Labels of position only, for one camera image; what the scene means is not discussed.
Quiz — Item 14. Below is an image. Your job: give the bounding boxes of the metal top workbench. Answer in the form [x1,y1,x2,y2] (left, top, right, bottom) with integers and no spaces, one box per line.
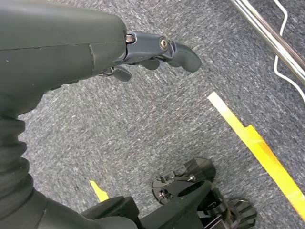
[230,0,305,86]

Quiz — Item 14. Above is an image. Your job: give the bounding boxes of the yellow floor tape strip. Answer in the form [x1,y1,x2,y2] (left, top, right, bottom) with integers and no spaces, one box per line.
[89,92,305,222]

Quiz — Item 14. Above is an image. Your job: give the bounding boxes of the white cable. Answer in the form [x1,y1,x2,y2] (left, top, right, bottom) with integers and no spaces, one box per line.
[273,0,305,105]

